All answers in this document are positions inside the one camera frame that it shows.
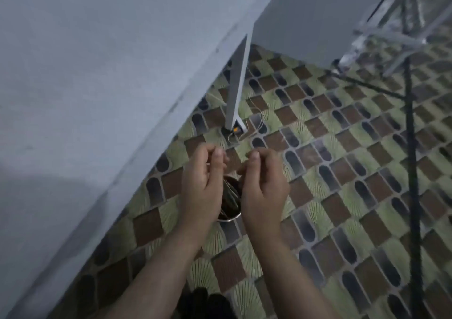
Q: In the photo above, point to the person's left hand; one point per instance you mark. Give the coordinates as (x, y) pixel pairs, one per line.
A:
(203, 191)

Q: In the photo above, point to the person's right hand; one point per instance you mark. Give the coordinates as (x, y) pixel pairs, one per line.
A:
(265, 195)

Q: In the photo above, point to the person's right forearm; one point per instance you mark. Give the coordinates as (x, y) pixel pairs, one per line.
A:
(293, 283)

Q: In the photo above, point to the person's left forearm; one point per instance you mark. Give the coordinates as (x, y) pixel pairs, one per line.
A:
(155, 280)

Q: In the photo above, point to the person's black shirt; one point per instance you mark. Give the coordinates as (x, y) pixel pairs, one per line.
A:
(208, 306)

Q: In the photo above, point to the black orange power adapter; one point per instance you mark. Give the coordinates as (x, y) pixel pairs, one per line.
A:
(237, 130)

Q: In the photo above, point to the white stand pole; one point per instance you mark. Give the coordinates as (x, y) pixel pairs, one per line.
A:
(238, 82)

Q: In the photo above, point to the black stand pole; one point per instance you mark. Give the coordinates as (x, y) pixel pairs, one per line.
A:
(367, 85)
(411, 188)

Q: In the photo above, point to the white metal frame rack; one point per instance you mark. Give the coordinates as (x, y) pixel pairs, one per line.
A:
(399, 36)

